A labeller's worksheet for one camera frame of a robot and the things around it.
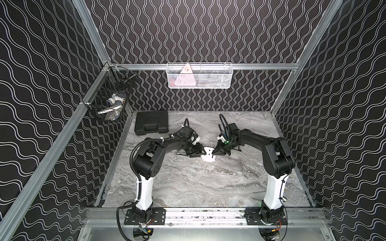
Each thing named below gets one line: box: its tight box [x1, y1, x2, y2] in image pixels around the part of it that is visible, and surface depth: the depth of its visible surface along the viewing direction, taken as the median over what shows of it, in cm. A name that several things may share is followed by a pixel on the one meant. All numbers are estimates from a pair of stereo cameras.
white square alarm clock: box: [200, 146, 217, 163], surface depth 94 cm
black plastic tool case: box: [134, 110, 169, 136], surface depth 108 cm
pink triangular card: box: [174, 63, 197, 86], surface depth 91 cm
